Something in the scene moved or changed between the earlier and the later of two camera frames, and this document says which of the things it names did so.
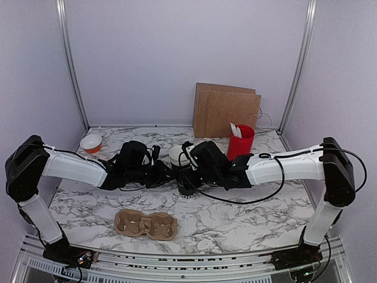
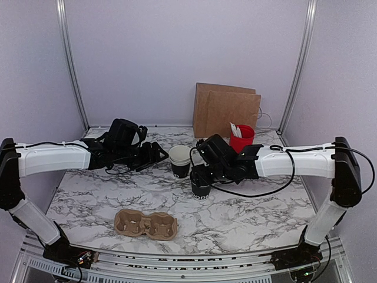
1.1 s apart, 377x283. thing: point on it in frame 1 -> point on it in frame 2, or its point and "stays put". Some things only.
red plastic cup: [241, 145] stays put
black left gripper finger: [162, 173] -> [154, 152]
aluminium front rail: [35, 266] stays put
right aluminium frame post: [312, 12] stays put
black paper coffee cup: [187, 190] -> [200, 193]
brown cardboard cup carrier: [132, 223] stays put
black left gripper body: [138, 176] -> [125, 156]
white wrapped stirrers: [236, 131] stays put
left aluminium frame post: [74, 65] stays put
